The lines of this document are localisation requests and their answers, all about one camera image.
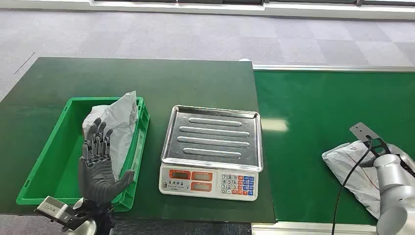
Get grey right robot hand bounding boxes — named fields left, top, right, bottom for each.
left=358, top=156, right=378, bottom=168

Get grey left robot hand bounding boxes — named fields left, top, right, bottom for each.
left=78, top=117, right=136, bottom=205

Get grey mailer package red marks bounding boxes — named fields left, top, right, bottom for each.
left=322, top=140, right=415, bottom=220

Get green plastic basket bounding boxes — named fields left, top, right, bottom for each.
left=16, top=96, right=150, bottom=212

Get plain grey mailer package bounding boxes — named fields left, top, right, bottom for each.
left=82, top=91, right=139, bottom=181

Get steel scale weighing tray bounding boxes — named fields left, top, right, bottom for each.
left=161, top=105, right=264, bottom=173

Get white electronic scale body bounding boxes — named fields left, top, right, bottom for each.
left=158, top=162, right=259, bottom=202

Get white window sill ledge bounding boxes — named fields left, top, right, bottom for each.
left=0, top=0, right=415, bottom=21

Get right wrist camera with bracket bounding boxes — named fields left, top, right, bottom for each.
left=349, top=122, right=392, bottom=159

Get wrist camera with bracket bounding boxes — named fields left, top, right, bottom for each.
left=35, top=196, right=82, bottom=228
left=349, top=122, right=392, bottom=159

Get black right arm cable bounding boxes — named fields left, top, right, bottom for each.
left=331, top=136, right=373, bottom=235

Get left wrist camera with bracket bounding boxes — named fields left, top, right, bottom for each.
left=35, top=196, right=82, bottom=228

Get aluminium conveyor side rail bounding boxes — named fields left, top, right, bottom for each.
left=252, top=64, right=415, bottom=72
left=251, top=221, right=379, bottom=235

